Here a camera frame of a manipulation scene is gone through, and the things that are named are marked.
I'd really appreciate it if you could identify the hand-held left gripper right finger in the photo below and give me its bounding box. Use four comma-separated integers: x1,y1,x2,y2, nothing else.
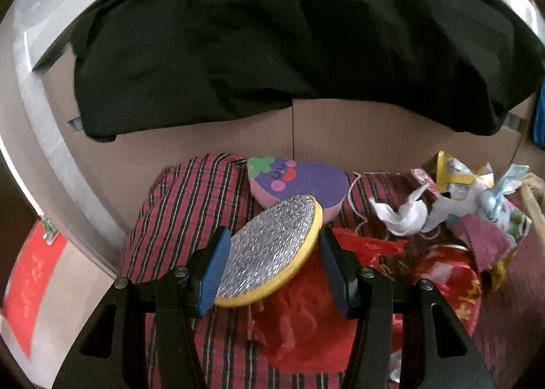
318,227,497,389

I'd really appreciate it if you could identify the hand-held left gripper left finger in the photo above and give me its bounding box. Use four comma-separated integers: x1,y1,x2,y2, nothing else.
53,226,233,389

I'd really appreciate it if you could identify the red plastic bag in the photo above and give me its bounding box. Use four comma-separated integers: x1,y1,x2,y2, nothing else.
247,227,407,375

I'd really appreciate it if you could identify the round silver yellow scrub pad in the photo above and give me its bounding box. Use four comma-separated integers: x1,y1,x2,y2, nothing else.
213,194,324,309

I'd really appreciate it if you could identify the purple eggplant sponge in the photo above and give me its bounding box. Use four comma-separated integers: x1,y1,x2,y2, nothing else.
247,156,351,219

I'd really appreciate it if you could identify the pink tissue packet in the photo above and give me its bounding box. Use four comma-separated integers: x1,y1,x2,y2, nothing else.
477,164,533,245

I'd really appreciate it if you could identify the red plaid blanket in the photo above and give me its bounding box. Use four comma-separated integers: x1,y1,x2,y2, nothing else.
120,153,533,389

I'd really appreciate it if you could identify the crumpled white tissue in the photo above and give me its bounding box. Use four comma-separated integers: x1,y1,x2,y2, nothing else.
368,189,429,238

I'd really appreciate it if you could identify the red gold festive packet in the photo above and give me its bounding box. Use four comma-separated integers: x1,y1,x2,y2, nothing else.
370,244,484,330

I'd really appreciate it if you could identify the pink cloth piece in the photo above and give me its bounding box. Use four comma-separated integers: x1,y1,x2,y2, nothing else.
453,214,512,270

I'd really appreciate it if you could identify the yellow white snack wrapper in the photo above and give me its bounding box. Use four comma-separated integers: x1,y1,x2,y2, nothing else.
426,151,497,232

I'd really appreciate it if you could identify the red paper poster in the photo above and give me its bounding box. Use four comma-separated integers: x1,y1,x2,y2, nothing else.
3,221,69,360

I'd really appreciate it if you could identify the black cloth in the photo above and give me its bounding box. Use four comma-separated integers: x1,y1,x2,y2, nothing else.
73,0,545,143

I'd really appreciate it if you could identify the blue cloth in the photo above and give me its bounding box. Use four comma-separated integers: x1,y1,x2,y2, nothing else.
532,82,545,145

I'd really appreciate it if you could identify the white string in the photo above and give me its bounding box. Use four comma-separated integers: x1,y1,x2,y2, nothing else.
346,171,372,237

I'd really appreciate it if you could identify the beige curved handle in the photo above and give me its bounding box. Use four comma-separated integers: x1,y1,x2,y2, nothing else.
521,173,545,236

